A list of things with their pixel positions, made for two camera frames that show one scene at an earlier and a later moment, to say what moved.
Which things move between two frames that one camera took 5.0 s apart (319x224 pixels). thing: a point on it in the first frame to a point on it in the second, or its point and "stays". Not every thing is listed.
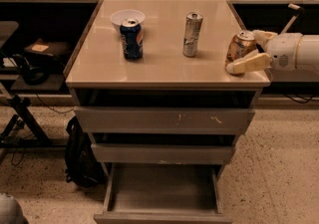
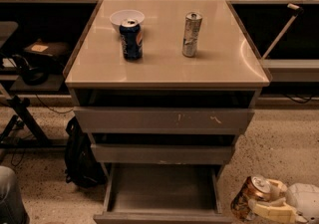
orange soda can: [244, 42] to [254, 188]
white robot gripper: [283, 52] to [301, 198]
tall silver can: [192, 27] stays
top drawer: [164, 119] stays
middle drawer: [161, 153] stays
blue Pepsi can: [132, 35] stays
